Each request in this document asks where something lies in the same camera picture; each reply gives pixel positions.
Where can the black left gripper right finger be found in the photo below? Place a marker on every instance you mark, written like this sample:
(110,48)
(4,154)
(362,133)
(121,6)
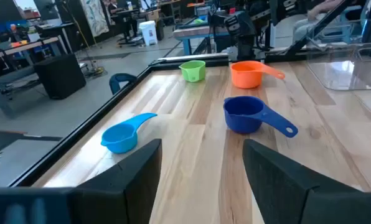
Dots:
(282,186)

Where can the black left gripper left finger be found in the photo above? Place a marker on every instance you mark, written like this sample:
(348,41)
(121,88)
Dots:
(126,193)

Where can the light blue measuring cup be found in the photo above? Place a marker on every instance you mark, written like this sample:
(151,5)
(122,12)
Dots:
(120,140)

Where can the dark blue measuring cup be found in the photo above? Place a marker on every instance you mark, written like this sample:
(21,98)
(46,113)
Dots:
(241,121)

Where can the orange measuring cup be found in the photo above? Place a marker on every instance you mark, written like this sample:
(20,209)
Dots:
(246,79)

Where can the clear plastic basket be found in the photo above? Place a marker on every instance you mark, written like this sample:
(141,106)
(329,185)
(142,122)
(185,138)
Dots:
(344,74)

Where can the green measuring cup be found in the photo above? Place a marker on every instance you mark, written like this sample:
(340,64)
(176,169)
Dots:
(193,74)

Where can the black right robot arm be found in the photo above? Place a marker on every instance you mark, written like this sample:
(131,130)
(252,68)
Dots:
(244,31)

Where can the dark blue chair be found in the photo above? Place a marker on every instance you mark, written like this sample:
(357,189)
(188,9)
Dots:
(115,81)

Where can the black box cabinet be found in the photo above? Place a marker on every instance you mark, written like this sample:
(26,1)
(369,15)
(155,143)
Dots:
(61,77)

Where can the white waste bin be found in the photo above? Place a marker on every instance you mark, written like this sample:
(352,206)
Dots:
(148,34)

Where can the person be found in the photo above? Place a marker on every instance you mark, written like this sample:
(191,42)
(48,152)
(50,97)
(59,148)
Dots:
(113,7)
(307,26)

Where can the blue framed wooden table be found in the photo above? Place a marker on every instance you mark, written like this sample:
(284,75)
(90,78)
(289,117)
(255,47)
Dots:
(191,32)

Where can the patterned hanging banner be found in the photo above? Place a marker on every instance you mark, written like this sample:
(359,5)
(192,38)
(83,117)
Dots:
(95,18)

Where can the wooden top desk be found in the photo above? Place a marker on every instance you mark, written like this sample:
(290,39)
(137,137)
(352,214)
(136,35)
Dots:
(23,47)

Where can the black aluminium table frame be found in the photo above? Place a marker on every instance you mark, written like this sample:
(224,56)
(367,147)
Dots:
(79,132)

